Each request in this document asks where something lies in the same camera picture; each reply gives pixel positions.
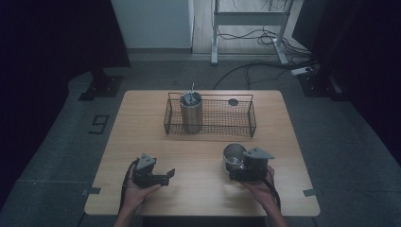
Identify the stainless steel tumbler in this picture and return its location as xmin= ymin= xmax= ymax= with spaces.
xmin=179 ymin=90 xmax=204 ymax=134

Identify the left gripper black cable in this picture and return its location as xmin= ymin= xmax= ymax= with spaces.
xmin=118 ymin=159 xmax=140 ymax=213

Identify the metal utensil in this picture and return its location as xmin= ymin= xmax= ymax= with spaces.
xmin=183 ymin=81 xmax=199 ymax=105

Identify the white power strip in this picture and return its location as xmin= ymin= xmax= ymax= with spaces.
xmin=290 ymin=65 xmax=315 ymax=77

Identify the white mug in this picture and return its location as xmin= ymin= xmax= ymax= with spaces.
xmin=222 ymin=143 xmax=249 ymax=174

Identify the person's right hand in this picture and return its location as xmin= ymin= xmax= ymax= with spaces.
xmin=240 ymin=166 xmax=279 ymax=213

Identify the dark curtain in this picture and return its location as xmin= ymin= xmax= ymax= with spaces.
xmin=0 ymin=0 xmax=131 ymax=211
xmin=292 ymin=0 xmax=401 ymax=169

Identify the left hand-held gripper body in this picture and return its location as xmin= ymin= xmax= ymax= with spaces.
xmin=131 ymin=152 xmax=167 ymax=189

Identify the black wire mesh basket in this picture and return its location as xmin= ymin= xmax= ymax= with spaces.
xmin=163 ymin=92 xmax=257 ymax=139

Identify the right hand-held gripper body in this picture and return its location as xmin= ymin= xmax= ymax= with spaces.
xmin=235 ymin=147 xmax=275 ymax=183

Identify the person's left hand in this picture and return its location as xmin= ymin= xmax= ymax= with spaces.
xmin=122 ymin=173 xmax=164 ymax=216

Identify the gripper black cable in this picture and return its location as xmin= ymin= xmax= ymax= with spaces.
xmin=118 ymin=159 xmax=140 ymax=213
xmin=260 ymin=168 xmax=282 ymax=212

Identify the tangle of floor cables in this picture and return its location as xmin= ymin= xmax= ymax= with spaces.
xmin=217 ymin=26 xmax=313 ymax=60

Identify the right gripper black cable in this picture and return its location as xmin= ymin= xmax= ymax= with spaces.
xmin=260 ymin=168 xmax=282 ymax=212

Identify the long black floor cable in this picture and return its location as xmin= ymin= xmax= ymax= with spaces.
xmin=212 ymin=59 xmax=318 ymax=91

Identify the white cabinet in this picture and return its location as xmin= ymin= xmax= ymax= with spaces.
xmin=110 ymin=0 xmax=195 ymax=50

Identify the black stand base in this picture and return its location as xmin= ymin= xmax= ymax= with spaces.
xmin=78 ymin=67 xmax=124 ymax=102
xmin=297 ymin=70 xmax=348 ymax=102

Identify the white desk frame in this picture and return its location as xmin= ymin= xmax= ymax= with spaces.
xmin=210 ymin=0 xmax=296 ymax=66

